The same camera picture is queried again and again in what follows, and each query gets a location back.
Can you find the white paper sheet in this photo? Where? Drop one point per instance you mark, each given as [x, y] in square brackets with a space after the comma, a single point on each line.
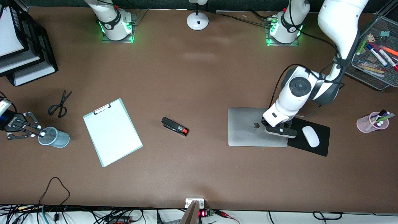
[9, 34]

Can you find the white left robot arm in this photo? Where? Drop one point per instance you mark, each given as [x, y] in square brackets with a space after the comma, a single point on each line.
[298, 87]

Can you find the white marker with blue cap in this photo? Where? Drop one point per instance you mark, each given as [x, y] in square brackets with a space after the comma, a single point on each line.
[374, 52]

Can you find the black stapler with red end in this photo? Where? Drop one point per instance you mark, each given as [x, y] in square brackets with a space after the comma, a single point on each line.
[174, 126]

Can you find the circuit board with red display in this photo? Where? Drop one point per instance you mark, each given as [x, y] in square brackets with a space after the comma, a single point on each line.
[205, 213]

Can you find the light blue mesh cup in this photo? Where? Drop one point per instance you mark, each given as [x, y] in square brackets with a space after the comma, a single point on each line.
[59, 139]

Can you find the black capped marker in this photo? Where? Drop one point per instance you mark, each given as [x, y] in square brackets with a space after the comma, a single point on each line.
[381, 112]

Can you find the green marker in tray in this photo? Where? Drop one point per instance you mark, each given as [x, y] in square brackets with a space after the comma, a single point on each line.
[362, 46]

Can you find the black mouse pad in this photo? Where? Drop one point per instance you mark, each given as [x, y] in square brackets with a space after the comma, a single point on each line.
[297, 144]

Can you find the white marker with red cap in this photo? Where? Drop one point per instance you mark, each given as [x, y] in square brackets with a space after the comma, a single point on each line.
[387, 59]

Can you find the orange marker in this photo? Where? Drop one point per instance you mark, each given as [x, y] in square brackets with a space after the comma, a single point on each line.
[390, 50]

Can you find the white mount block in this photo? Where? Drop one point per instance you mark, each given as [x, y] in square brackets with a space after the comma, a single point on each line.
[190, 202]

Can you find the silver laptop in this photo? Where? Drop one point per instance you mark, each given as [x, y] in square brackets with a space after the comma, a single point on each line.
[245, 127]

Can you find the grey camera stand post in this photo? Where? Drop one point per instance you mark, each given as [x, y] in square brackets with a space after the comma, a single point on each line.
[191, 214]

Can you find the pink translucent pen cup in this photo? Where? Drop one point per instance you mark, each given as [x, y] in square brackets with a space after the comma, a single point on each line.
[363, 124]

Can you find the black stacked document tray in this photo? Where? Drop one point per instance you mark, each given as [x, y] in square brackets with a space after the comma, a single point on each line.
[43, 53]

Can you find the yellow highlighter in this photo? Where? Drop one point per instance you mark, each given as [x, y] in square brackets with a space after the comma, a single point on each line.
[371, 67]

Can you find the green marker in cup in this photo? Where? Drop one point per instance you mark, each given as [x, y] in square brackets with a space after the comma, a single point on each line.
[390, 116]

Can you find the teal clip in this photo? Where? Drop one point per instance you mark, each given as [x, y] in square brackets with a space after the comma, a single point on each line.
[385, 33]

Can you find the light green clipboard with paper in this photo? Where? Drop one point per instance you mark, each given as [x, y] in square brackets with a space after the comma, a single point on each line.
[118, 140]

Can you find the purple marker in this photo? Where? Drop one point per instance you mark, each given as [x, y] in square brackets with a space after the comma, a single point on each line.
[385, 115]

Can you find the white lamp base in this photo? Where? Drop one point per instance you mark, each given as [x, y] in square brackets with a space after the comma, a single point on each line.
[197, 21]

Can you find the black scissors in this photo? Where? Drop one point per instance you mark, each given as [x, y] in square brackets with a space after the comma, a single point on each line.
[60, 107]

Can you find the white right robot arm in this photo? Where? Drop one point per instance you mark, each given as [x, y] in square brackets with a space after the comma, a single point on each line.
[108, 15]

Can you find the white computer mouse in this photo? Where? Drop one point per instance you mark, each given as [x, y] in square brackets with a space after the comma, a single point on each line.
[311, 137]

